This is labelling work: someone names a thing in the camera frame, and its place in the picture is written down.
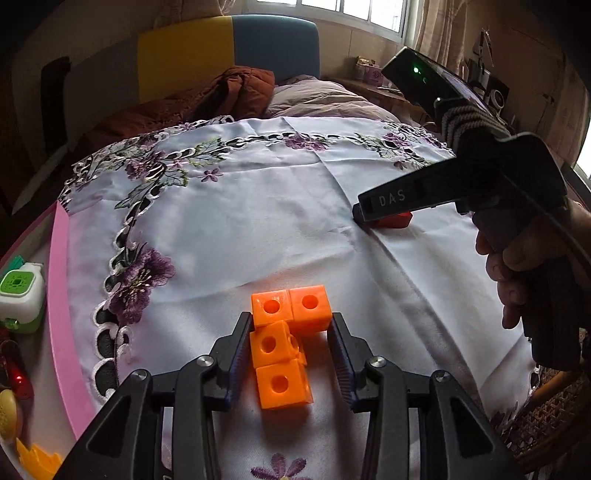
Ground grey round device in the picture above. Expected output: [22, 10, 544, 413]
[485, 88, 509, 112]

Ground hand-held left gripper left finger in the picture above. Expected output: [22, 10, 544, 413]
[53, 311, 254, 480]

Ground white box with pink rim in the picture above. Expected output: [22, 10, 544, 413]
[0, 200, 100, 480]

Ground embroidered white tablecloth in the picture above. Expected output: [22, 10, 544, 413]
[58, 115, 546, 480]

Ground white and green device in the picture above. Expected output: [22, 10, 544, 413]
[0, 261, 47, 334]

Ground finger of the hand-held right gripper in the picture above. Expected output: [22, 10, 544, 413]
[352, 203, 377, 228]

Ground orange plastic piece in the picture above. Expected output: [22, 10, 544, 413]
[16, 438, 64, 480]

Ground rust-brown quilted jacket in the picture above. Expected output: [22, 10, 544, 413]
[74, 65, 277, 153]

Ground white curved chair part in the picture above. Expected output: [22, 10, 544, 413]
[11, 161, 65, 215]

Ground pink patterned box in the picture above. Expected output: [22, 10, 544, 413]
[353, 56, 393, 86]

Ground grey yellow blue headboard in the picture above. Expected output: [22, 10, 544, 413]
[14, 14, 321, 153]

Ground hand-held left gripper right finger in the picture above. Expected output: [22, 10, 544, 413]
[327, 311, 525, 480]

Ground red metallic bottle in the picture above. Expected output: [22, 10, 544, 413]
[0, 339, 34, 401]

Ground yellow plastic toy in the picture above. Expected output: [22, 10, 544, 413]
[0, 390, 23, 445]

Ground orange cube block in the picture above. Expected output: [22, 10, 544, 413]
[249, 285, 334, 411]

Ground red puzzle piece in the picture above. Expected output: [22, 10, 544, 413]
[373, 211, 414, 230]

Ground window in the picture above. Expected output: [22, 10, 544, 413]
[256, 0, 414, 35]

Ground wicker chair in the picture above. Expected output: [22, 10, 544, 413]
[501, 369, 591, 467]

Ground beige curtain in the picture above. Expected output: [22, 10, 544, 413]
[152, 0, 259, 28]
[406, 0, 462, 70]

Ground person's right hand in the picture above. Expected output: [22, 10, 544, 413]
[475, 198, 591, 330]

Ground striped knit cloth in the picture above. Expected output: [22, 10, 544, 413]
[434, 102, 513, 158]

